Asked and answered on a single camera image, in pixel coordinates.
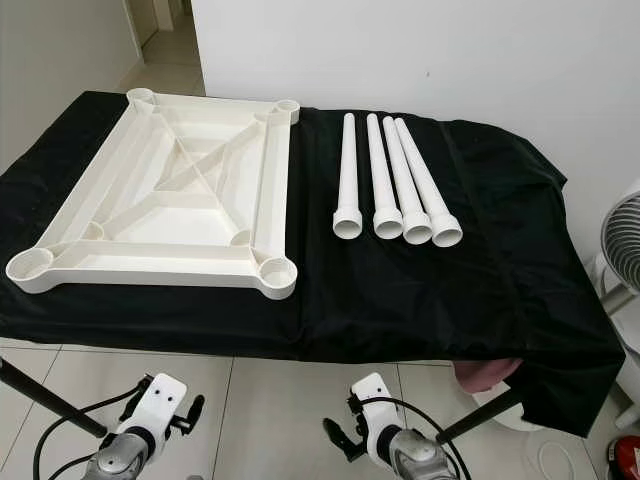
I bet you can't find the black table cloth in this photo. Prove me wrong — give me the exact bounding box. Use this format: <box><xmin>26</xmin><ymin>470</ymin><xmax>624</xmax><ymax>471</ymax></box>
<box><xmin>0</xmin><ymin>90</ymin><xmax>629</xmax><ymax>439</ymax></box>

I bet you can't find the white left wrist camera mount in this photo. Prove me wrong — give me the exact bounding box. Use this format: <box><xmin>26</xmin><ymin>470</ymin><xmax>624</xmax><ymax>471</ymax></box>
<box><xmin>119</xmin><ymin>373</ymin><xmax>189</xmax><ymax>441</ymax></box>

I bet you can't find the white plastic table leg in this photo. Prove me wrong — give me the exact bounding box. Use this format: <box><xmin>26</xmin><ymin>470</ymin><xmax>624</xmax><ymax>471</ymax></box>
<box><xmin>332</xmin><ymin>112</ymin><xmax>364</xmax><ymax>240</ymax></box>
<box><xmin>365</xmin><ymin>113</ymin><xmax>405</xmax><ymax>241</ymax></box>
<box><xmin>394</xmin><ymin>117</ymin><xmax>464</xmax><ymax>248</ymax></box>
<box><xmin>381</xmin><ymin>116</ymin><xmax>434</xmax><ymax>246</ymax></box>

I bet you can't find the pink white round stool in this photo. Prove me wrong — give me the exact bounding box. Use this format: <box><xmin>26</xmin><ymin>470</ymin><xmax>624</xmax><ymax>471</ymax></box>
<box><xmin>452</xmin><ymin>357</ymin><xmax>533</xmax><ymax>433</ymax></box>

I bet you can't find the black metal stand pole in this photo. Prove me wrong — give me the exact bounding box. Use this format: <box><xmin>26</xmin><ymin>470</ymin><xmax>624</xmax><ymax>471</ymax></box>
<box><xmin>0</xmin><ymin>358</ymin><xmax>108</xmax><ymax>439</ymax></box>
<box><xmin>435</xmin><ymin>385</ymin><xmax>528</xmax><ymax>444</ymax></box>

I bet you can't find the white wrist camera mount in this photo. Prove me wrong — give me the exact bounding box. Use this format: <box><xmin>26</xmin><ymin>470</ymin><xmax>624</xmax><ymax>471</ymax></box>
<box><xmin>119</xmin><ymin>373</ymin><xmax>189</xmax><ymax>441</ymax></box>
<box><xmin>349</xmin><ymin>372</ymin><xmax>402</xmax><ymax>447</ymax></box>

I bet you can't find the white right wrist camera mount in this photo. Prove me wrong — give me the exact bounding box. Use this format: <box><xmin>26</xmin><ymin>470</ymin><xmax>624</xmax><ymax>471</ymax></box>
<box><xmin>349</xmin><ymin>372</ymin><xmax>402</xmax><ymax>447</ymax></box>

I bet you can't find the white plastic children table top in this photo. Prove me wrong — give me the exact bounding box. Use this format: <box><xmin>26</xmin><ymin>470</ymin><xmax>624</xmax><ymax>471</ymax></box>
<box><xmin>5</xmin><ymin>87</ymin><xmax>301</xmax><ymax>300</ymax></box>

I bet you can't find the white floor cable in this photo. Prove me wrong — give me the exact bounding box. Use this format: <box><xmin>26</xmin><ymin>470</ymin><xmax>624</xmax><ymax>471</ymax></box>
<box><xmin>536</xmin><ymin>440</ymin><xmax>577</xmax><ymax>480</ymax></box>

